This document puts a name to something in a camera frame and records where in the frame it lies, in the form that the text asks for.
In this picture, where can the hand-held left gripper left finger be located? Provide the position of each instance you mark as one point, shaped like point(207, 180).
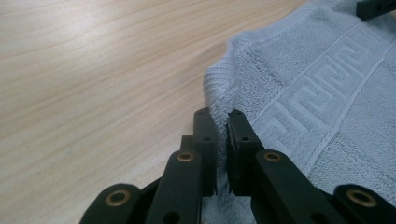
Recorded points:
point(204, 146)

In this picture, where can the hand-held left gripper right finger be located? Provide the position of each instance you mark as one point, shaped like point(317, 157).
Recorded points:
point(243, 149)

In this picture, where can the light blue towel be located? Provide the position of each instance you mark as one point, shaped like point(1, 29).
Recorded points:
point(311, 77)

